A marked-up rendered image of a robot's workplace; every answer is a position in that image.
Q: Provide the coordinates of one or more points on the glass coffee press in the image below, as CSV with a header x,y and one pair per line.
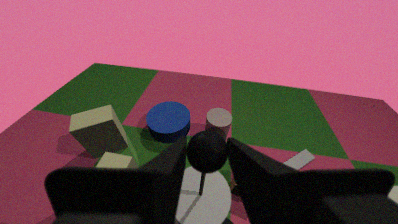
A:
x,y
205,195

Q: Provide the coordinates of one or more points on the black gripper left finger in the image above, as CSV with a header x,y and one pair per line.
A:
x,y
151,191

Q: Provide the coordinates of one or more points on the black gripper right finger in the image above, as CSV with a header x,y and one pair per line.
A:
x,y
274,193

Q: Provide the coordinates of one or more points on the grey cylinder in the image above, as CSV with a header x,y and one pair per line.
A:
x,y
218,120

